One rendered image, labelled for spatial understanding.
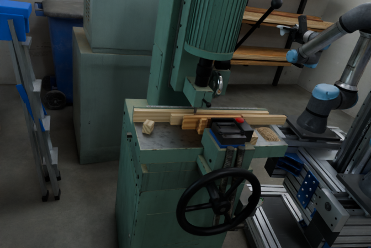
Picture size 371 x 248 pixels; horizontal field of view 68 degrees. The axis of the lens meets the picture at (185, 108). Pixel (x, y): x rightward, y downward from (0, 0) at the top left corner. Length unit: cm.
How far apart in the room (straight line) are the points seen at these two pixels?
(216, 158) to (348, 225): 60
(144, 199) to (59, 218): 93
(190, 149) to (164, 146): 9
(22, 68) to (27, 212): 89
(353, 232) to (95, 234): 131
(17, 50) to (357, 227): 162
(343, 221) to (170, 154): 68
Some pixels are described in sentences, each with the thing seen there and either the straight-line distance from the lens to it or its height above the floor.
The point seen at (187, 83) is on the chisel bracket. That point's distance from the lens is 109.
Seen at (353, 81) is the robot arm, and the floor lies 110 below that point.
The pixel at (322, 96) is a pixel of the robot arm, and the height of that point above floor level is 101.
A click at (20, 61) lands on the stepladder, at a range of 155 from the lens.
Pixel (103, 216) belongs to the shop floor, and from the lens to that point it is 192.
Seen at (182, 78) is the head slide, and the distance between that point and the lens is 112.
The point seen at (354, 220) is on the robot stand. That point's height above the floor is 75.
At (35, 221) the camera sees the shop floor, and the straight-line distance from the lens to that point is 195.
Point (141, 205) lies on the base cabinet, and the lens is 111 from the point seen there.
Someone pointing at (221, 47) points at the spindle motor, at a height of 124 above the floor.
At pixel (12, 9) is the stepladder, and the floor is 115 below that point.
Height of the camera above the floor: 146
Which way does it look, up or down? 27 degrees down
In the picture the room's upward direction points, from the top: 12 degrees clockwise
